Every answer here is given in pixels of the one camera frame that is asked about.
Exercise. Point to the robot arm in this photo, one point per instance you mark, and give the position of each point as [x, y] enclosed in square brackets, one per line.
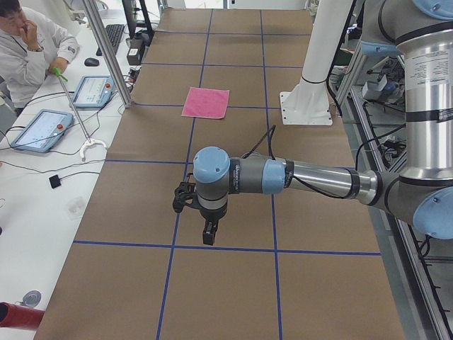
[421, 193]

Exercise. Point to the red cylinder object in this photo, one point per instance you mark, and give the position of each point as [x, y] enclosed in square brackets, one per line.
[20, 317]

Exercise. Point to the white central pedestal column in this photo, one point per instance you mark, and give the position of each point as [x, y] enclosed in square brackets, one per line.
[308, 102]

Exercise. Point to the black keyboard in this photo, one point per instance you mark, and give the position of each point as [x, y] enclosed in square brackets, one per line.
[115, 33]

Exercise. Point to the black computer mouse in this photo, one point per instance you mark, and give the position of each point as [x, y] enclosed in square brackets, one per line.
[91, 62]

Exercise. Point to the black box white label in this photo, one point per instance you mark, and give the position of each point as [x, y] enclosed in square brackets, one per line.
[137, 48]

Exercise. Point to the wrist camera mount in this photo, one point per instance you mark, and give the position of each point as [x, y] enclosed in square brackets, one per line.
[185, 195]

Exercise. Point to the pink towel grey backing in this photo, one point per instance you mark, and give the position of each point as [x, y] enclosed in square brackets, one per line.
[206, 103]

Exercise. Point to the small black square pad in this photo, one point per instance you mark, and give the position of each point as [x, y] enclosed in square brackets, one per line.
[55, 181]

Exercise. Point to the far blue teach pendant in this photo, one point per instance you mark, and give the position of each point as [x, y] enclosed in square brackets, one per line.
[93, 92]

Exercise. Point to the seated person grey hoodie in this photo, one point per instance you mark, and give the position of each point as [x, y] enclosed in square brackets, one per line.
[32, 46]

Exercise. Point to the aluminium frame post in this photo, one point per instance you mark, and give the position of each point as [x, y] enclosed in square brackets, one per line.
[103, 41]

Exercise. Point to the reacher grabber stick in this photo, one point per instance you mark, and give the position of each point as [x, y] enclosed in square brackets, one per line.
[89, 142]

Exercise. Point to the near blue teach pendant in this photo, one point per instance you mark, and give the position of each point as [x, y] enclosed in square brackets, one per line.
[44, 131]

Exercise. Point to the round metal desk grommet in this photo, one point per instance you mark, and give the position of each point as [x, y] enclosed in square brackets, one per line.
[31, 299]

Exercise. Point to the blue teach pendant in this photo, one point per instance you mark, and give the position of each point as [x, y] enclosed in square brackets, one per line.
[93, 92]
[44, 131]

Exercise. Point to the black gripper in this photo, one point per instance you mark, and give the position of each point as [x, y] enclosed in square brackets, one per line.
[211, 214]

